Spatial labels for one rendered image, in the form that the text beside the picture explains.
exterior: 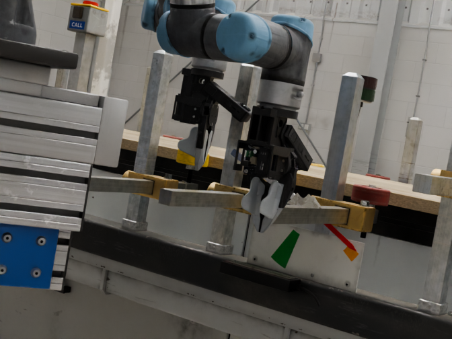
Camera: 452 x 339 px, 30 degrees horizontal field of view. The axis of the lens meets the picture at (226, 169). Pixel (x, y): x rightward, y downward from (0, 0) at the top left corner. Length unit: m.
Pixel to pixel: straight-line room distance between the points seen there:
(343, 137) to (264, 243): 0.28
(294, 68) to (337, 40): 8.70
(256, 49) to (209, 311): 0.80
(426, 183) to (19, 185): 0.64
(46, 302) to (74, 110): 1.53
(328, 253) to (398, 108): 7.92
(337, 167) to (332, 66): 8.35
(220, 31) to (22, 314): 1.52
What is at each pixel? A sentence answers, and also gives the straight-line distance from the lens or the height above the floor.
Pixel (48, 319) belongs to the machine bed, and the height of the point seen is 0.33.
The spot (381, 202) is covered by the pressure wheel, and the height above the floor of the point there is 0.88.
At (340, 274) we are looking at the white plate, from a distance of 1.72.
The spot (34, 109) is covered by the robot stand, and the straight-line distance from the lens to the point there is 1.09.
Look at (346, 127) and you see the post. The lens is 1.73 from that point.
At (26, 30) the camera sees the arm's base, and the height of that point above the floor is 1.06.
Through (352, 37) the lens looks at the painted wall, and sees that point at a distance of 10.01.
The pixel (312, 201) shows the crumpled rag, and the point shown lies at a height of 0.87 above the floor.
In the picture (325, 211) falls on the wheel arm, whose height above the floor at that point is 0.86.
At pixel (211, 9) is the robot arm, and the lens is 1.40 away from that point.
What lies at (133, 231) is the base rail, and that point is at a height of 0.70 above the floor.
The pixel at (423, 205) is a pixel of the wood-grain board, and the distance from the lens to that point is 1.86.
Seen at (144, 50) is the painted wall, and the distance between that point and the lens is 11.84.
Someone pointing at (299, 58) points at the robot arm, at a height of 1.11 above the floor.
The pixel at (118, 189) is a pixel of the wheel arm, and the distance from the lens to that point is 1.88.
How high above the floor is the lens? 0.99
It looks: 3 degrees down
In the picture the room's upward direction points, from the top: 10 degrees clockwise
